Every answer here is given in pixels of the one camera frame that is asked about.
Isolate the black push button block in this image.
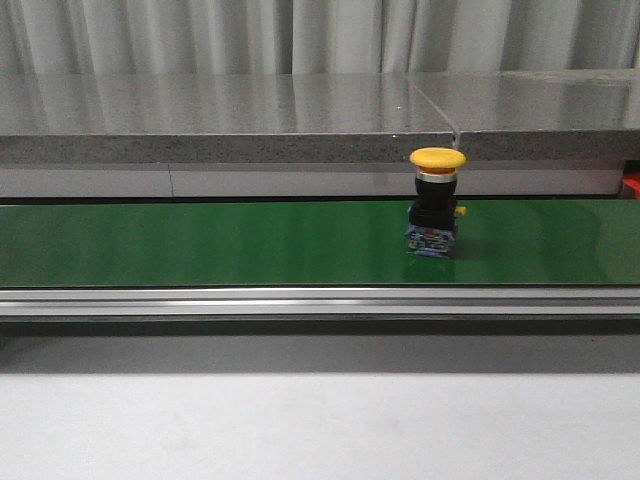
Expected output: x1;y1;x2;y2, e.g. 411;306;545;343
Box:
405;147;466;258

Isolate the green conveyor belt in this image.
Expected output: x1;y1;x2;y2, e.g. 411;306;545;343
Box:
1;199;639;287

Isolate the grey stone slab right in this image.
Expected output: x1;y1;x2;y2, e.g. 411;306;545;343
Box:
407;69;639;162

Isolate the grey stone slab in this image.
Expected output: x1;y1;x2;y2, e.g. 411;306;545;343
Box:
1;74;453;165
407;69;639;162

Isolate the grey stone slab left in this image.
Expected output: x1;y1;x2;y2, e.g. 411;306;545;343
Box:
1;74;453;165

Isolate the white base panel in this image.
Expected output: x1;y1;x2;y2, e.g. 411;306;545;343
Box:
1;160;625;199

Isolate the red plastic tray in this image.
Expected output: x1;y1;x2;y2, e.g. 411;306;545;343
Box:
620;172;640;200

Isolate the grey curtain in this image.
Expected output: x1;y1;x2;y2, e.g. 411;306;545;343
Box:
1;1;639;74

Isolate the aluminium conveyor frame rail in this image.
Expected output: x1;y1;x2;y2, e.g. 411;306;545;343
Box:
1;286;639;321

